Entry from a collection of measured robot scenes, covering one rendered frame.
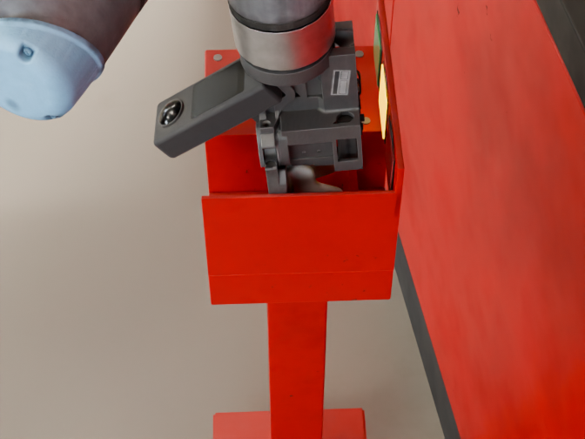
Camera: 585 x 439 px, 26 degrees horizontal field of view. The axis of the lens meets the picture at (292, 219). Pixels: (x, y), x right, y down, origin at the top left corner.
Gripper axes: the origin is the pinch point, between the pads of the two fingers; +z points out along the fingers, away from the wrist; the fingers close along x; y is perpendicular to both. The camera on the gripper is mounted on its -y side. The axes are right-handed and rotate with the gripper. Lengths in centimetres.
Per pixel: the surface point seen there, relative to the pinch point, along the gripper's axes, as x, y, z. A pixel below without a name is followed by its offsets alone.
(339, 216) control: -4.9, 4.9, -4.6
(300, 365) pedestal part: 2.2, -0.7, 29.2
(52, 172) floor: 68, -42, 70
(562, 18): 8.9, 24.8, -11.1
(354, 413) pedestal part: 14, 4, 62
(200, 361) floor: 31, -18, 72
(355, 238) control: -4.9, 6.1, -1.5
